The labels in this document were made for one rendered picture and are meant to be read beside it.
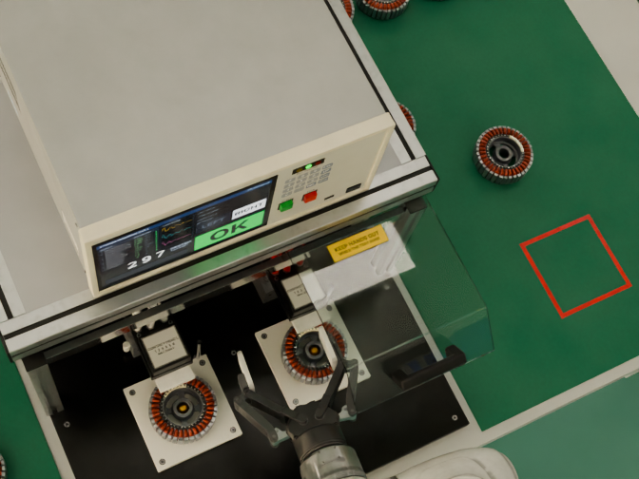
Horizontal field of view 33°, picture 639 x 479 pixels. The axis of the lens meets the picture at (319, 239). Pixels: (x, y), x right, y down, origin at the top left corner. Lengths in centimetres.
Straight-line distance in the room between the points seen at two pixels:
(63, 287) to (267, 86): 40
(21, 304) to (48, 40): 36
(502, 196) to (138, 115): 89
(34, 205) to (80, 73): 24
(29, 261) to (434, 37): 102
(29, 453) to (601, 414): 152
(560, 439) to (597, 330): 77
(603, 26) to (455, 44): 33
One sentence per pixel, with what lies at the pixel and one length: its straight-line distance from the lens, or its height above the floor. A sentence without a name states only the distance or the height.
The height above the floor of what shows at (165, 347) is 92.
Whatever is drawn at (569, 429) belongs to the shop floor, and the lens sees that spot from 280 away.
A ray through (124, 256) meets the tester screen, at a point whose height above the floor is 123.
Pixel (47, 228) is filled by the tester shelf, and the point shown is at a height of 111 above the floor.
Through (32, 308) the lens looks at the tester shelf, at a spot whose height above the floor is 111.
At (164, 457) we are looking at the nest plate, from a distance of 181.
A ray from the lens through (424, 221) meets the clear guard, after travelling 167.
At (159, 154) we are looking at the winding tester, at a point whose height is 132.
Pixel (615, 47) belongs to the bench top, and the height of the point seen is 75.
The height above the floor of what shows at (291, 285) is 92.
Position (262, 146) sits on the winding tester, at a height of 132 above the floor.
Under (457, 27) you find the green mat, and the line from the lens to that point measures 225.
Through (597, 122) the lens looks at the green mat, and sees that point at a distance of 223.
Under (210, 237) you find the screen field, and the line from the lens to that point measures 150.
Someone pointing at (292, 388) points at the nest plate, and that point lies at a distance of 184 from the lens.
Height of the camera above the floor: 256
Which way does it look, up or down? 67 degrees down
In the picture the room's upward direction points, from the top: 19 degrees clockwise
